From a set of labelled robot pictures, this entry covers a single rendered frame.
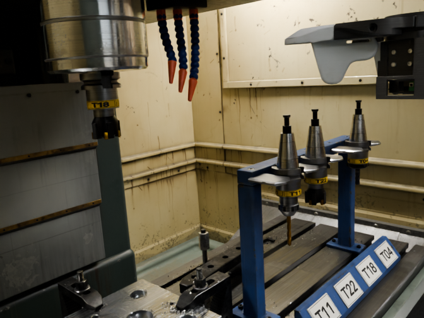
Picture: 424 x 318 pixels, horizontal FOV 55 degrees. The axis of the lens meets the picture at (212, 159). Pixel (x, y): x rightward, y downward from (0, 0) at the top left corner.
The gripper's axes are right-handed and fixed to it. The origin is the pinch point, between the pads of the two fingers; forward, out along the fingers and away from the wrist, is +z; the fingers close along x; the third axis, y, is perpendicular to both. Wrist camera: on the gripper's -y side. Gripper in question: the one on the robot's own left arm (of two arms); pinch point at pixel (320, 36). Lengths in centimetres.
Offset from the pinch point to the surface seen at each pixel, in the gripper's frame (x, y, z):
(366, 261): 43, 50, 14
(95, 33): -15.6, -2.8, 25.8
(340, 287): 29, 50, 13
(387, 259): 52, 52, 13
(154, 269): 49, 87, 114
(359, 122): 51, 18, 21
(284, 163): 17.7, 21.2, 18.8
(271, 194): 86, 55, 77
